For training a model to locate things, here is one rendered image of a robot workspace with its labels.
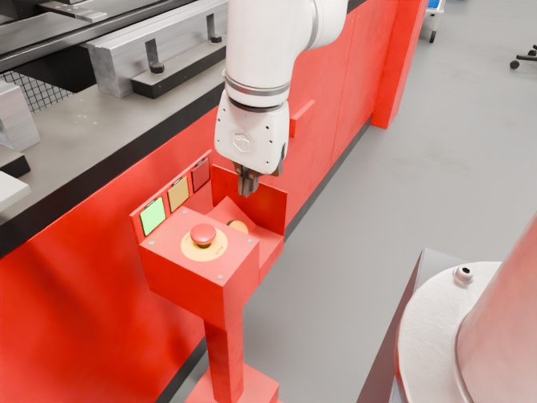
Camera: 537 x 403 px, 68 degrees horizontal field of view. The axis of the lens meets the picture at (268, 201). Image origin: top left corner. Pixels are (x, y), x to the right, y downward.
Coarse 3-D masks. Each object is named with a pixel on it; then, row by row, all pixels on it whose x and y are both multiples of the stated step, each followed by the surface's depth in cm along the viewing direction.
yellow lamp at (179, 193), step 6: (186, 180) 66; (174, 186) 64; (180, 186) 65; (186, 186) 67; (174, 192) 64; (180, 192) 66; (186, 192) 67; (174, 198) 65; (180, 198) 66; (186, 198) 68; (174, 204) 65; (180, 204) 67
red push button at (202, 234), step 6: (198, 228) 60; (204, 228) 60; (210, 228) 60; (192, 234) 59; (198, 234) 59; (204, 234) 59; (210, 234) 59; (216, 234) 60; (198, 240) 59; (204, 240) 59; (210, 240) 59; (198, 246) 61; (204, 246) 61
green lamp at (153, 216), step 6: (156, 204) 61; (162, 204) 62; (150, 210) 60; (156, 210) 62; (162, 210) 63; (144, 216) 59; (150, 216) 61; (156, 216) 62; (162, 216) 64; (144, 222) 60; (150, 222) 61; (156, 222) 63; (144, 228) 61; (150, 228) 62
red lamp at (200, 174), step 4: (208, 160) 70; (200, 164) 68; (204, 164) 69; (208, 164) 70; (196, 168) 68; (200, 168) 69; (204, 168) 70; (208, 168) 71; (196, 172) 68; (200, 172) 69; (204, 172) 70; (208, 172) 71; (196, 176) 68; (200, 176) 70; (204, 176) 71; (208, 176) 72; (196, 180) 69; (200, 180) 70; (204, 180) 71; (196, 184) 69; (200, 184) 70; (196, 188) 70
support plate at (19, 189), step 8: (0, 176) 38; (8, 176) 38; (0, 184) 37; (8, 184) 37; (16, 184) 37; (24, 184) 37; (0, 192) 36; (8, 192) 36; (16, 192) 36; (24, 192) 37; (0, 200) 35; (8, 200) 36; (16, 200) 36; (0, 208) 35
